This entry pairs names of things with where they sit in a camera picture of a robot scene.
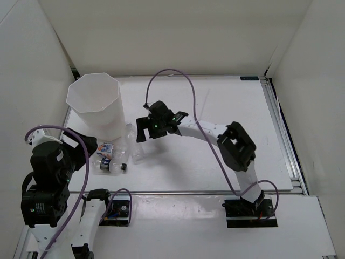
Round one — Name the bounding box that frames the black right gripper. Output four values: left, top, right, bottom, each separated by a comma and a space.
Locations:
136, 116, 168, 143

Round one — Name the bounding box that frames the clear plastic bottle no label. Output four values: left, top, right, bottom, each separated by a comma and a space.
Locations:
126, 123, 144, 164

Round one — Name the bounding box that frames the black cap dark label bottle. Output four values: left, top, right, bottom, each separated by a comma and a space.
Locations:
91, 158, 127, 175

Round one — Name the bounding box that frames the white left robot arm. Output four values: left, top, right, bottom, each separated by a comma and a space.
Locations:
20, 126, 113, 258

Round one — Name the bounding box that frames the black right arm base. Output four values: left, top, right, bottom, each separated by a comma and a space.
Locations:
222, 198, 278, 228

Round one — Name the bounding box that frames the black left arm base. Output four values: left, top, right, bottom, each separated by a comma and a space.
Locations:
99, 190, 133, 227

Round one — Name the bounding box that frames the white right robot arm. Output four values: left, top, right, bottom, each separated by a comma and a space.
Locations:
136, 101, 265, 216

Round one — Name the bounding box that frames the white octagonal plastic bin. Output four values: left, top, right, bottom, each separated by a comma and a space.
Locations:
66, 72, 126, 141

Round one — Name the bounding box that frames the orange blue label bottle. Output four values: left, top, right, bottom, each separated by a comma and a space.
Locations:
96, 142, 128, 160

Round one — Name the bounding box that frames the blue label sticker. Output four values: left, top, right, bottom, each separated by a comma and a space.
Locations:
240, 76, 259, 81

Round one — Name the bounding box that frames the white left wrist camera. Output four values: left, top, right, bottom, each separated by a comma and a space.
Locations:
25, 129, 62, 148

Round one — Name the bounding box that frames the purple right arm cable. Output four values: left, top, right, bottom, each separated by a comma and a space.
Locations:
144, 69, 280, 221

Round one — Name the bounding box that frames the aluminium frame rail right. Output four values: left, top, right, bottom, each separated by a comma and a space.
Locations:
260, 77, 309, 195

